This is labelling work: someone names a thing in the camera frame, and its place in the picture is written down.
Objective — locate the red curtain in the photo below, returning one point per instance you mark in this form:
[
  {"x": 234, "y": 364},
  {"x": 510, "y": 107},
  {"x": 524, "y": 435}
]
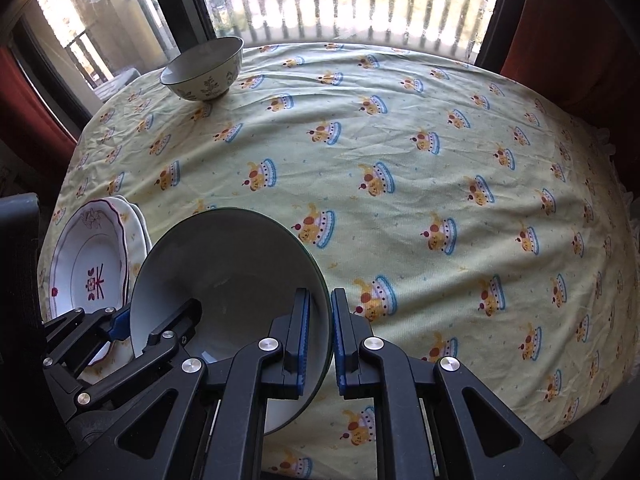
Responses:
[
  {"x": 575, "y": 35},
  {"x": 25, "y": 110}
]

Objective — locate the red patterned white plate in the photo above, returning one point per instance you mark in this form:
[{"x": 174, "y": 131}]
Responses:
[{"x": 85, "y": 255}]

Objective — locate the balcony railing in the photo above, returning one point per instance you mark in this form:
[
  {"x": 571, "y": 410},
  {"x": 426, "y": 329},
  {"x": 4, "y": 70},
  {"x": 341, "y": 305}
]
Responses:
[{"x": 350, "y": 0}]

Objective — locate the green rimmed floral bowl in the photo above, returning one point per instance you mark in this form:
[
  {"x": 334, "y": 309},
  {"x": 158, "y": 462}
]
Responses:
[
  {"x": 225, "y": 270},
  {"x": 200, "y": 60}
]

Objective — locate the yellow cake print tablecloth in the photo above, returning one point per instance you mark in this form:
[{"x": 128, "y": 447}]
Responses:
[{"x": 400, "y": 135}]

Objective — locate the yellow floral scalloped plate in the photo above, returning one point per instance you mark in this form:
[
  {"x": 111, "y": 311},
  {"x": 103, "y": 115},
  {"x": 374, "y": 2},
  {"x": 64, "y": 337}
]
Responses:
[{"x": 146, "y": 237}]

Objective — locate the white outdoor unit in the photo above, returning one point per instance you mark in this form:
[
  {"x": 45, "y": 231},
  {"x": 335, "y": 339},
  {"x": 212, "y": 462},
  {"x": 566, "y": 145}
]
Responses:
[{"x": 117, "y": 85}]

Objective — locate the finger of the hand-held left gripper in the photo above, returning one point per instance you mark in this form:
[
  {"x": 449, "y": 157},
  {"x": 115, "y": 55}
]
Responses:
[
  {"x": 172, "y": 325},
  {"x": 120, "y": 322}
]

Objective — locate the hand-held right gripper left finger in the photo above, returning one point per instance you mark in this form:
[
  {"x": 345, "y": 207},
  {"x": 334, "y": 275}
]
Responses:
[{"x": 302, "y": 340}]

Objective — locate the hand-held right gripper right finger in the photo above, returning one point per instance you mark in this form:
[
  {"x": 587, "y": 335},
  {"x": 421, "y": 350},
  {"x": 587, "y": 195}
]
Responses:
[{"x": 341, "y": 345}]

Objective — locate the yellow floral beaded plate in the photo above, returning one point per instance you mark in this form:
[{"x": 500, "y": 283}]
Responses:
[{"x": 132, "y": 230}]

